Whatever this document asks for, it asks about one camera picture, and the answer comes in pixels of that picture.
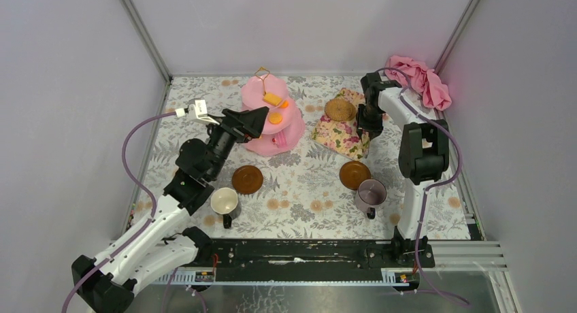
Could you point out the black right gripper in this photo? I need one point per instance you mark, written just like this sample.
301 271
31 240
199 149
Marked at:
373 128

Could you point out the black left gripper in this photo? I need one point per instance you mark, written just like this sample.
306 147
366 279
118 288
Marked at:
233 124

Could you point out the small orange cookie toy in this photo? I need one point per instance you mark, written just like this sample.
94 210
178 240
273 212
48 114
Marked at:
275 118

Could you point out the floral rectangular serving tray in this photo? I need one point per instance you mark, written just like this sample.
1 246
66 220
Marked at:
341 137

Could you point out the pink cake slice toy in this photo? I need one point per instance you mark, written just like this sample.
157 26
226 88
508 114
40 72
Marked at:
279 140

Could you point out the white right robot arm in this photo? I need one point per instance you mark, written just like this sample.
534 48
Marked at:
423 153

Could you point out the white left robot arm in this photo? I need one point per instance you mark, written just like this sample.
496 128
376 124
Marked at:
110 280

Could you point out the round woven brown coaster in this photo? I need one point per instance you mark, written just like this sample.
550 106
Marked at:
340 110

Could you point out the pink three-tier cake stand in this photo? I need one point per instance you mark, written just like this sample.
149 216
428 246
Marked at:
284 125

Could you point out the brown saucer left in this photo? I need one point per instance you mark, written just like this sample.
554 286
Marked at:
247 179

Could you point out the brown saucer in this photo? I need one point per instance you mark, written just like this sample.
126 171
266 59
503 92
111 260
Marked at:
353 173
247 179

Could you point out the brown saucer right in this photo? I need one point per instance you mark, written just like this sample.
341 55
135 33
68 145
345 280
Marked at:
353 173

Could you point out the crumpled pink cloth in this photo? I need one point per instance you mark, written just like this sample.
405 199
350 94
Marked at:
423 80

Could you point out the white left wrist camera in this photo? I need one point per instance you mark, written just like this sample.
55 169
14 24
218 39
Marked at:
198 113

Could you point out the mauve mug black handle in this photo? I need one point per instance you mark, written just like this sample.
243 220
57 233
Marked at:
370 194

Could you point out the cream mug black handle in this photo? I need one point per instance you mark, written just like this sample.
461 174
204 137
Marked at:
225 202

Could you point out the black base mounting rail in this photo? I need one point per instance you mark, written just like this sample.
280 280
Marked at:
270 260

